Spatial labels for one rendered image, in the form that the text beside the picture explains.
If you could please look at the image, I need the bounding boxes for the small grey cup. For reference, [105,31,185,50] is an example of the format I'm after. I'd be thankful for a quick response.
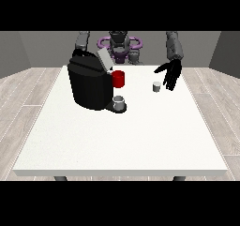
[112,95,127,111]

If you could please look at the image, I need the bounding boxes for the black coffee machine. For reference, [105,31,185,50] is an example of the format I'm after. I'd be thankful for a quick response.
[67,50,128,114]

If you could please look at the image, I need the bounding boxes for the pale grey machine lid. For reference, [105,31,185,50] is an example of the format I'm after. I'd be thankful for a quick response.
[97,47,114,71]

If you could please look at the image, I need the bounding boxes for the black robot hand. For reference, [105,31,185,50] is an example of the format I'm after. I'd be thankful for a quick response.
[153,58,183,92]
[71,48,85,58]

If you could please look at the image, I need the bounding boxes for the small grey coffee pod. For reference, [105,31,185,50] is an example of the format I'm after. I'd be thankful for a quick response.
[152,81,162,93]

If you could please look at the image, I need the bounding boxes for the red pod holder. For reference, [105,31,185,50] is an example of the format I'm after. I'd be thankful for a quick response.
[112,69,126,89]

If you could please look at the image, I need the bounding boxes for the grey robot trunk purple rings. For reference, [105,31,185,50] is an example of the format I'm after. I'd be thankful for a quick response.
[97,31,145,67]

